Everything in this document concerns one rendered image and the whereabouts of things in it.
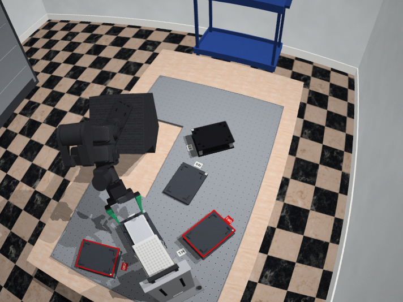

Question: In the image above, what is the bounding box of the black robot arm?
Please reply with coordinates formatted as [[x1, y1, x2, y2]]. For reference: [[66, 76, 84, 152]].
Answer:
[[56, 99, 133, 204]]

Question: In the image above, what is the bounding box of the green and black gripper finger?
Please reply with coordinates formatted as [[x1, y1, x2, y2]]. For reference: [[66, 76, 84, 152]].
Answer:
[[106, 207, 121, 225], [135, 195, 143, 213]]

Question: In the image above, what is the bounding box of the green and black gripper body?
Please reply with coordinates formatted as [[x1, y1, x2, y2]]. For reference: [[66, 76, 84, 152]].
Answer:
[[105, 179, 140, 210]]

